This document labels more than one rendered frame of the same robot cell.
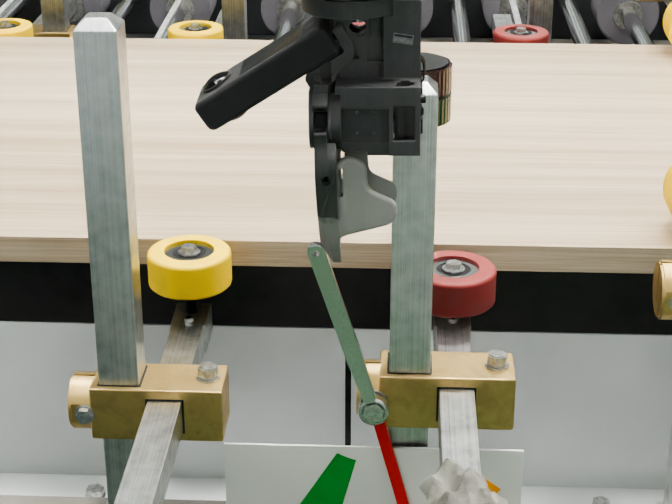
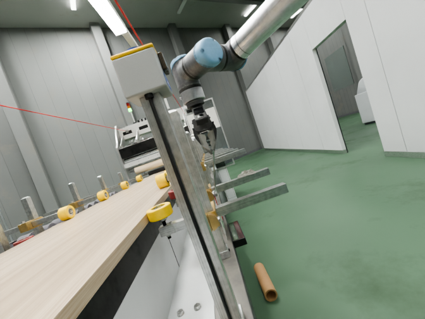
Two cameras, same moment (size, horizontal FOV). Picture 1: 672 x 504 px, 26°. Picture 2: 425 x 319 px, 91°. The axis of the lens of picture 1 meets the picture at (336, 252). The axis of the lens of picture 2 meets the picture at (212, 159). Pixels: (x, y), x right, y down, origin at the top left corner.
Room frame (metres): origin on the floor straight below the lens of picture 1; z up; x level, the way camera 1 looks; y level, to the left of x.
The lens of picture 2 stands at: (1.09, 0.82, 1.04)
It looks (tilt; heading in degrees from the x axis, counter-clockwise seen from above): 4 degrees down; 267
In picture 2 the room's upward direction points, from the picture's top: 19 degrees counter-clockwise
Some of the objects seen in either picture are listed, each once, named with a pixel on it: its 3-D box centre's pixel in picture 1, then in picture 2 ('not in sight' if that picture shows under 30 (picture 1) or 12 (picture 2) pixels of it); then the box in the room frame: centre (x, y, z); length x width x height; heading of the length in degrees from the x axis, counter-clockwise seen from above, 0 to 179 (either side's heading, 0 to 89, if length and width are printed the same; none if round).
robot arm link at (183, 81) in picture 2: not in sight; (186, 75); (1.03, -0.01, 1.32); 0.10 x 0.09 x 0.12; 125
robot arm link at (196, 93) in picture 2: not in sight; (192, 97); (1.03, -0.01, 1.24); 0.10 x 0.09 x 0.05; 177
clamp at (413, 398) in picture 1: (434, 387); (206, 193); (1.11, -0.09, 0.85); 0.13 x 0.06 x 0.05; 87
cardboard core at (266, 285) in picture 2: not in sight; (264, 280); (0.94, -0.55, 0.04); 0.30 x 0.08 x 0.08; 87
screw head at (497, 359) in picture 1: (497, 359); not in sight; (1.10, -0.14, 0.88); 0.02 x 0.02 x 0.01
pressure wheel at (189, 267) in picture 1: (191, 300); (163, 221); (1.26, 0.14, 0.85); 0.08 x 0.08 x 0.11
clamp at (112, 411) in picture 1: (149, 401); (209, 216); (1.12, 0.16, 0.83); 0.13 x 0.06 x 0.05; 87
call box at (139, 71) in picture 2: not in sight; (145, 80); (1.13, 0.45, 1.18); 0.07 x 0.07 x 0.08; 87
